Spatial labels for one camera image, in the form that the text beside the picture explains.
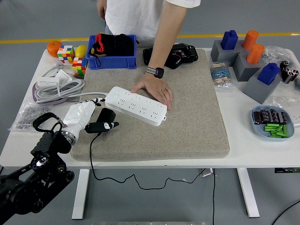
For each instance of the clear bag of resistors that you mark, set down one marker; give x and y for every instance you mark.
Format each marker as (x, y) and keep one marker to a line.
(220, 75)

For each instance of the clear plastic bag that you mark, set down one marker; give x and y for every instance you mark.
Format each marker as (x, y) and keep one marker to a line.
(284, 100)
(276, 52)

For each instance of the person's left forearm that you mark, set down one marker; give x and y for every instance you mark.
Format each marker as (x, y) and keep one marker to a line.
(164, 42)

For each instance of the grey block holder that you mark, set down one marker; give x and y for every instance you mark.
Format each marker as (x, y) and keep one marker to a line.
(218, 55)
(255, 90)
(243, 70)

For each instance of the orange cylinder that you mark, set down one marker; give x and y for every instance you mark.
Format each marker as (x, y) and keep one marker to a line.
(250, 39)
(255, 54)

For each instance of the white table leg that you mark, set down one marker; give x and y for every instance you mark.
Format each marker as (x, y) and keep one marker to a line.
(80, 194)
(248, 194)

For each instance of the grey-brown mat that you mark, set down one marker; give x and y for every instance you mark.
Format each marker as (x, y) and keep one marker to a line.
(187, 122)

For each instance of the yellow lemon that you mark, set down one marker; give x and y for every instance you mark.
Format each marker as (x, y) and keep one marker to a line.
(80, 50)

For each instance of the clear bag of metal nuts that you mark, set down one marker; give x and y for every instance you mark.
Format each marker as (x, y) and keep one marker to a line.
(28, 117)

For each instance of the green battery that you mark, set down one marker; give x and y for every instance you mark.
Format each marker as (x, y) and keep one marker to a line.
(272, 126)
(285, 129)
(270, 129)
(279, 129)
(277, 136)

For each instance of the black wristwatch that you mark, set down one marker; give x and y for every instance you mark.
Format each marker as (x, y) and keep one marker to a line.
(158, 73)

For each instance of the multicolour puzzle cube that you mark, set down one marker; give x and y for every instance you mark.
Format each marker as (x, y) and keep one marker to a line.
(79, 66)
(66, 54)

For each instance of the silver bracket under table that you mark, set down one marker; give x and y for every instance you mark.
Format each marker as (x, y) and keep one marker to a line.
(206, 172)

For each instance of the white power strip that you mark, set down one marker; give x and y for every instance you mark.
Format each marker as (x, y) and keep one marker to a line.
(136, 105)

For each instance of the black table control panel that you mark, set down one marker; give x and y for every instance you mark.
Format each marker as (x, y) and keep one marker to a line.
(286, 170)

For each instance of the person's left hand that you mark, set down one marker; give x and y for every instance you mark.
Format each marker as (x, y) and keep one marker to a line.
(154, 87)

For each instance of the white rectangular box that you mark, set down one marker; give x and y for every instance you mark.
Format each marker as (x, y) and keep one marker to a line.
(48, 82)

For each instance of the pale blue plate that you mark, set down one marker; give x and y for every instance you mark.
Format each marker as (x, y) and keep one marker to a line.
(257, 131)

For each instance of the black plug adapter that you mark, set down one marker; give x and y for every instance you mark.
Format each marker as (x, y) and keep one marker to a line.
(106, 114)

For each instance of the person's torso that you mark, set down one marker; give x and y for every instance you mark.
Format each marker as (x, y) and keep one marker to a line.
(131, 18)

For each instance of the person's right hand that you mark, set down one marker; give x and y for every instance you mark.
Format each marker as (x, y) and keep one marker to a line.
(102, 9)

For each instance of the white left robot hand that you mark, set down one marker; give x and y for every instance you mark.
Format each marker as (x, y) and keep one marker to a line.
(78, 114)

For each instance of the blue block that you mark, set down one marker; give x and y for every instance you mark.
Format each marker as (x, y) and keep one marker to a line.
(229, 41)
(268, 73)

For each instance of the orange fruit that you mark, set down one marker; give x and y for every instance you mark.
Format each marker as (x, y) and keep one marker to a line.
(53, 48)

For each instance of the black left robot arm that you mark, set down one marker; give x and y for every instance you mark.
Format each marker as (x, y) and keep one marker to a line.
(23, 187)

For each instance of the black mechanical device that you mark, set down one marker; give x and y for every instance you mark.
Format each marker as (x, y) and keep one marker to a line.
(185, 56)

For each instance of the black fabric bundle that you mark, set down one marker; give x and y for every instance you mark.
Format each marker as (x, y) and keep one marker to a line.
(122, 45)

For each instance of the blue plastic bin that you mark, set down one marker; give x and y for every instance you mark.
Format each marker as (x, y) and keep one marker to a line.
(112, 62)

